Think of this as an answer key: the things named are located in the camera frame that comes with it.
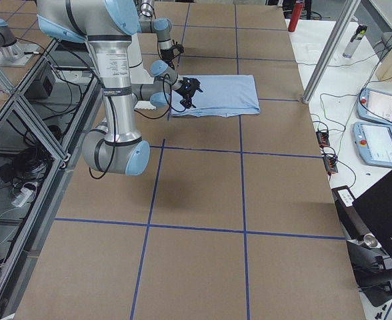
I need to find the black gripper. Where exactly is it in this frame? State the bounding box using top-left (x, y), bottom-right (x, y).
top-left (159, 39), bottom-right (184, 67)
top-left (173, 77), bottom-right (203, 109)

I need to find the light blue t-shirt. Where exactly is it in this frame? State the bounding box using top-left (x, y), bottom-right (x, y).
top-left (171, 75), bottom-right (261, 117)

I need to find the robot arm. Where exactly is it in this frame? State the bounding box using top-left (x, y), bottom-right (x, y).
top-left (136, 0), bottom-right (184, 69)
top-left (37, 1), bottom-right (201, 176)

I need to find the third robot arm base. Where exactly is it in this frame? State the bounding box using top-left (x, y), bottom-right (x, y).
top-left (0, 18), bottom-right (32, 67)

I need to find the red cylinder bottle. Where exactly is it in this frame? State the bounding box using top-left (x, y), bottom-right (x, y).
top-left (287, 0), bottom-right (305, 33)

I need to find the small electronics board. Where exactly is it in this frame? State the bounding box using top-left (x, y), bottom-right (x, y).
top-left (315, 130), bottom-right (339, 176)

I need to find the far teach pendant tablet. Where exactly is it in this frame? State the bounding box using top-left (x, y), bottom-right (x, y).
top-left (357, 87), bottom-right (392, 125)

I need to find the teach pendant tablet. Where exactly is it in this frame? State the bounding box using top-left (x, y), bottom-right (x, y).
top-left (357, 87), bottom-right (392, 125)
top-left (352, 122), bottom-right (392, 168)

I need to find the clear water bottle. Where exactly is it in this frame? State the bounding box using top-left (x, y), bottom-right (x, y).
top-left (342, 24), bottom-right (368, 59)

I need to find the near teach pendant tablet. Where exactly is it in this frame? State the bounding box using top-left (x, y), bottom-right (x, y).
top-left (352, 122), bottom-right (392, 168)

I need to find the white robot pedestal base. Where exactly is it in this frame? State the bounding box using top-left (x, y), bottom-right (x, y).
top-left (103, 1), bottom-right (157, 115)

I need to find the aluminium frame rack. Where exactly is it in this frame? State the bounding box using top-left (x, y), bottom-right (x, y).
top-left (0, 41), bottom-right (101, 319)

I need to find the aluminium frame post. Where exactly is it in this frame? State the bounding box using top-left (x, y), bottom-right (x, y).
top-left (302, 0), bottom-right (361, 104)

